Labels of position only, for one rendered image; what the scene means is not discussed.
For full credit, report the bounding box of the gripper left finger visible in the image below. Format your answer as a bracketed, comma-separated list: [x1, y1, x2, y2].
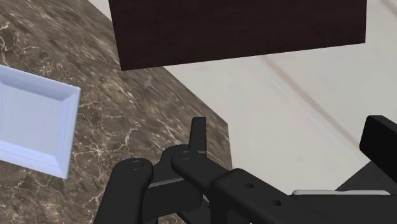
[94, 117, 231, 224]

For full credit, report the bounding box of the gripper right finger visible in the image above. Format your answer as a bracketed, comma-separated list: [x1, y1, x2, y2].
[336, 115, 397, 195]

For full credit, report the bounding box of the white square plate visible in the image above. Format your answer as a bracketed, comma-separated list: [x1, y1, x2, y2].
[0, 64, 82, 180]

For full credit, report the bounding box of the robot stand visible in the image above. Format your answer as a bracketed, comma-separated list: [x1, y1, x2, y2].
[108, 0, 367, 71]

